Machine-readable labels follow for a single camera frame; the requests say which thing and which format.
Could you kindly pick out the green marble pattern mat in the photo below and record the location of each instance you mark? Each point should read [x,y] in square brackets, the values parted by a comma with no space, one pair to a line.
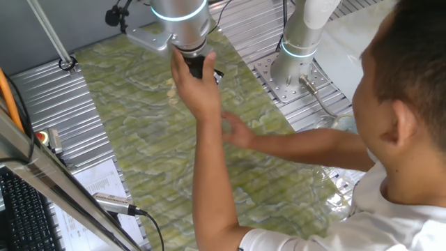
[139,139]

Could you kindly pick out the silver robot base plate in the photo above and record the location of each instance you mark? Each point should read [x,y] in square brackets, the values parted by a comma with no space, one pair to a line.
[278,96]

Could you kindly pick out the silver ridged device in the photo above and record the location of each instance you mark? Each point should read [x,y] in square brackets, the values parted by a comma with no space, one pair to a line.
[111,202]

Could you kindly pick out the person's left forearm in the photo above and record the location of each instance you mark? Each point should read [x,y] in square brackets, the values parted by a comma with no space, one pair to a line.
[212,181]

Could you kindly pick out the pale marble pattern sheet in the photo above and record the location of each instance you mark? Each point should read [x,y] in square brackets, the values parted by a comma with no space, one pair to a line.
[341,52]

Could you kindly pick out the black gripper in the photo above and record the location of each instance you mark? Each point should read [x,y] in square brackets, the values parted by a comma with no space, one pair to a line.
[194,66]

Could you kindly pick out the person's left hand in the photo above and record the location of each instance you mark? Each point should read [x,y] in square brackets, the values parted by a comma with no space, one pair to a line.
[198,97]

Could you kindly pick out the silver aluminium post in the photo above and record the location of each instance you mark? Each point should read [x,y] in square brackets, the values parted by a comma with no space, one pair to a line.
[50,31]

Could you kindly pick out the printed table paper sheet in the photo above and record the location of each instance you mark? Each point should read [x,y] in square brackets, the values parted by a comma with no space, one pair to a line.
[101,181]

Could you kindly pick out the person's right hand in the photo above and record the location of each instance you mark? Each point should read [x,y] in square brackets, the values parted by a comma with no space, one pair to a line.
[242,136]

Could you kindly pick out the silver camera bracket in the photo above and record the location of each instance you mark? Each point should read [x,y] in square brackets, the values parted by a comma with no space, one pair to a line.
[150,40]

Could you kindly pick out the person's head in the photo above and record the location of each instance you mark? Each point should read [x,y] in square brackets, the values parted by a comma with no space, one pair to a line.
[400,87]

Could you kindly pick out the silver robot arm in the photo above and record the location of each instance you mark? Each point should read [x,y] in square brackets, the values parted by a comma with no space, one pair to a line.
[181,21]

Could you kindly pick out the person's head and torso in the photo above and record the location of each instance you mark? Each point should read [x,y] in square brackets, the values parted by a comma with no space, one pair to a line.
[383,230]

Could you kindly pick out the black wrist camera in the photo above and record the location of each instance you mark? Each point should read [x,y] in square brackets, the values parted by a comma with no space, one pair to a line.
[112,16]

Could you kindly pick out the person's right forearm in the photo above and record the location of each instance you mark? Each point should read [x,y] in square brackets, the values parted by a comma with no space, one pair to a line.
[313,150]

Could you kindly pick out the black computer keyboard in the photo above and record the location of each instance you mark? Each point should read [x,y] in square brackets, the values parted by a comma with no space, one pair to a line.
[24,216]

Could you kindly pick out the shiny metal frame beam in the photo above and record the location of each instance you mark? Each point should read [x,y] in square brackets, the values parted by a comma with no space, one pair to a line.
[52,174]

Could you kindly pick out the grey emergency stop box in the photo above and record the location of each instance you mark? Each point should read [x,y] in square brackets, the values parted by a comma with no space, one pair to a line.
[52,139]

